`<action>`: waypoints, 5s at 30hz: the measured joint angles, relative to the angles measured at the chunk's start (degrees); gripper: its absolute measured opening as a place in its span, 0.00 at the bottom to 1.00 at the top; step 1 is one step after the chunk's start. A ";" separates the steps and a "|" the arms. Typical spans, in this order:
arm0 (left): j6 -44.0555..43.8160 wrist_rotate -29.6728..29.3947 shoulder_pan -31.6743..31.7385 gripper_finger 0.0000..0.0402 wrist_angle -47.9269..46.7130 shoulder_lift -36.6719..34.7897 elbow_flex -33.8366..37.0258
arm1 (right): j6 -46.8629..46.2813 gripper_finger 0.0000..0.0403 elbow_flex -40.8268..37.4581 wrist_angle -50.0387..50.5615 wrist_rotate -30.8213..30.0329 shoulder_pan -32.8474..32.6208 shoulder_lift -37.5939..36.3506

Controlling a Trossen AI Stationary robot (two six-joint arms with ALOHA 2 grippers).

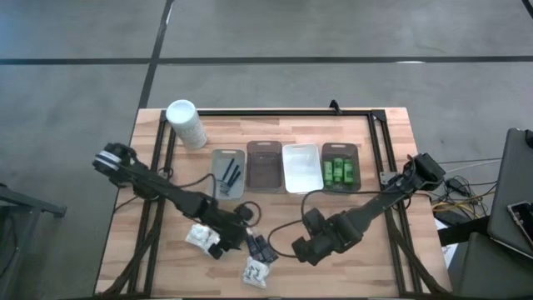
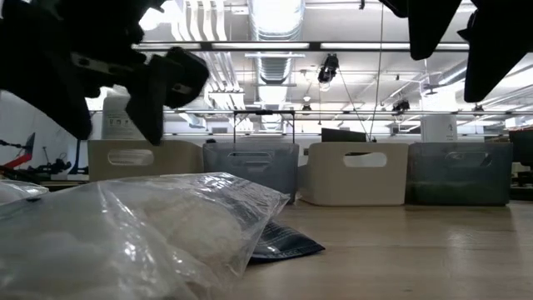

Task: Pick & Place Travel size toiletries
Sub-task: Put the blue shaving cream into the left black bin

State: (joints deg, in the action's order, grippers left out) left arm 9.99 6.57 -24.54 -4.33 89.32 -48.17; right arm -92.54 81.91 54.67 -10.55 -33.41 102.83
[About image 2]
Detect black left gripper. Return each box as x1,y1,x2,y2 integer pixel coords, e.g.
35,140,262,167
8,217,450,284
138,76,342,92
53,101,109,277
0,0,209,146

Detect printed clear bag of cotton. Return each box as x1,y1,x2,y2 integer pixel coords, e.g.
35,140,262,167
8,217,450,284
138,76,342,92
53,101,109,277
0,172,291,300

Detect black sachet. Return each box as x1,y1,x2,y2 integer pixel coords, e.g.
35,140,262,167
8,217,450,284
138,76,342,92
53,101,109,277
249,219,326,264

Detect light grey plastic bin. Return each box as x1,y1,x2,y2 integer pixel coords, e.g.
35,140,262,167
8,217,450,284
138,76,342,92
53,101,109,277
87,139,205,183

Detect black bench equipment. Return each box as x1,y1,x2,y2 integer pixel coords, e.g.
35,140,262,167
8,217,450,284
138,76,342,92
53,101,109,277
24,157,72,176

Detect white round pillar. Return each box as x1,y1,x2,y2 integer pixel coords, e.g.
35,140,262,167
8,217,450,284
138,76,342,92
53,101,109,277
420,114,459,143

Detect dark screen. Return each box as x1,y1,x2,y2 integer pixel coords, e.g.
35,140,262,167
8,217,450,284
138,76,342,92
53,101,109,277
508,129,533,163

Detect red machine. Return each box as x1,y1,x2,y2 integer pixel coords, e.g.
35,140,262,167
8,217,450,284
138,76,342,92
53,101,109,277
0,132,37,170

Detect black bar with light strips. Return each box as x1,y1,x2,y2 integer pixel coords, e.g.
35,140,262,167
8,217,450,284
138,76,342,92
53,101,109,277
132,40,470,53

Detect black computer monitor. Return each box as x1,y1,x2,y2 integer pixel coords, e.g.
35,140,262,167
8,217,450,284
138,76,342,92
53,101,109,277
320,127,368,143

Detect clear bag of cotton balls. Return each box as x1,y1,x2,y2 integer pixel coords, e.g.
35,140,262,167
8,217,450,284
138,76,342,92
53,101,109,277
0,178,50,206

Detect dark plastic bin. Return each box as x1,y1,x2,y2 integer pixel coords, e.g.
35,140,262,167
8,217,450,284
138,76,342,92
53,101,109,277
202,142,300,205
406,141,514,207

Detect white plastic bin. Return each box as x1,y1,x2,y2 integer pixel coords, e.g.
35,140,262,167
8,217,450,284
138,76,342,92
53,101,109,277
298,141,410,208

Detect dark upright post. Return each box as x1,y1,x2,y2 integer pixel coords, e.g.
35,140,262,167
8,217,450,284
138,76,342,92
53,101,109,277
76,139,91,176

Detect silver ventilation duct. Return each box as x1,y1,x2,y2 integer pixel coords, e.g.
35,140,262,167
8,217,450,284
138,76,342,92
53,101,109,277
248,0,306,84

